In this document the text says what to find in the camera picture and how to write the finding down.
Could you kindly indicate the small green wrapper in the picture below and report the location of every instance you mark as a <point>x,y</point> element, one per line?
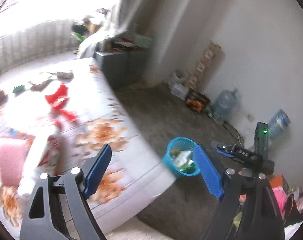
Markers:
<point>19,89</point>

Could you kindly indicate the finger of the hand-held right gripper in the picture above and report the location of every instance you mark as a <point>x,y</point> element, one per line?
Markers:
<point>225,154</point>
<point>222,145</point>

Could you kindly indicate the grey cabinet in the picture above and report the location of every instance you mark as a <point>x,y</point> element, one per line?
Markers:
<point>121,65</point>

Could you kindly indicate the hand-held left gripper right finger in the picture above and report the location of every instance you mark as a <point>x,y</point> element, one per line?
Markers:
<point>207,172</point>

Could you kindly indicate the floral printed sheet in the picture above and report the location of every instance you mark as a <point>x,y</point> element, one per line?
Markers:
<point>131,160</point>

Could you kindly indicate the white cloth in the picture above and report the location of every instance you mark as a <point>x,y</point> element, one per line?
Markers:
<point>41,152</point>

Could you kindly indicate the pink plastic bag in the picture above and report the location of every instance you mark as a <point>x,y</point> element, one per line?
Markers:
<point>282,202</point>

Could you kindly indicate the crumpled white tissue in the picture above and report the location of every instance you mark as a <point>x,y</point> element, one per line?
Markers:
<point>182,158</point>

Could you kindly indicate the blue mesh trash basket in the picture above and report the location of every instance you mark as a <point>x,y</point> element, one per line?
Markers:
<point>174,145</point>

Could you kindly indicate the small cardboard box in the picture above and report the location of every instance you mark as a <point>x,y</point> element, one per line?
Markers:
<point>65,75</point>

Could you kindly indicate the white carton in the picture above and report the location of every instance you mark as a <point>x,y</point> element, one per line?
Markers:
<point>179,87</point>

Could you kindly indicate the brown wrapper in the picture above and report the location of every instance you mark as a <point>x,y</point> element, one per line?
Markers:
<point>40,86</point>

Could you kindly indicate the large clear water bottle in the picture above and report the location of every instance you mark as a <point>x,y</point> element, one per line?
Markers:
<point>225,103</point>
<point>279,123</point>

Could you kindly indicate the red garment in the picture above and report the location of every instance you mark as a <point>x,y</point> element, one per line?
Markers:
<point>57,97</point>

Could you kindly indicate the orange and black box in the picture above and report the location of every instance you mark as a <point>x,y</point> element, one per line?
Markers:
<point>197,100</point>

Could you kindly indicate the pink towel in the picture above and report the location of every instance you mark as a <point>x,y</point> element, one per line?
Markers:
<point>11,160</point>

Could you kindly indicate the tall brown cardboard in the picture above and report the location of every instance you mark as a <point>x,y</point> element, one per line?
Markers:
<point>206,62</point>

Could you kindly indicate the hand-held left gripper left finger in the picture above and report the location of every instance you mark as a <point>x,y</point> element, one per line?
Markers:
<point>96,172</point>

